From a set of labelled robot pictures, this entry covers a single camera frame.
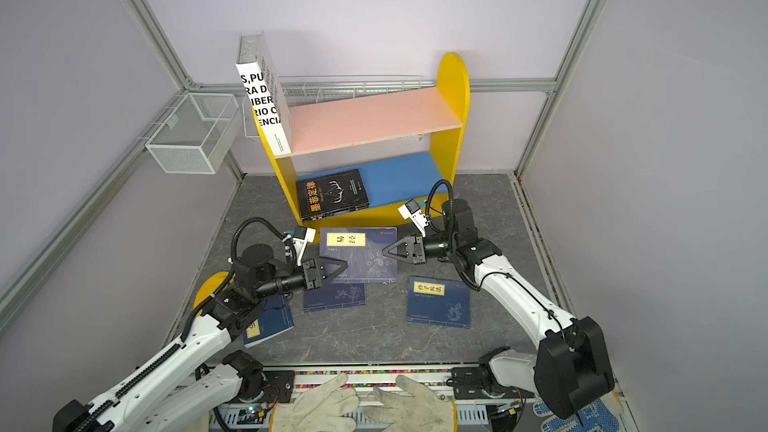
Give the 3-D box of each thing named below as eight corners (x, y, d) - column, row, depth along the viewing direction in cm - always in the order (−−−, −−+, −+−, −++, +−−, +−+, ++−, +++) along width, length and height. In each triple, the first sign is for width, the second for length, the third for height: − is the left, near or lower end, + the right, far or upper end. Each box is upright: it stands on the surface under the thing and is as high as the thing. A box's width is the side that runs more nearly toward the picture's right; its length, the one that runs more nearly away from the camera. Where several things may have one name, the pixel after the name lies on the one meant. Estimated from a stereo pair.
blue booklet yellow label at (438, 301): (404, 322, 86) (405, 319, 84) (408, 278, 95) (408, 275, 93) (470, 329, 85) (472, 326, 83) (468, 284, 93) (469, 281, 92)
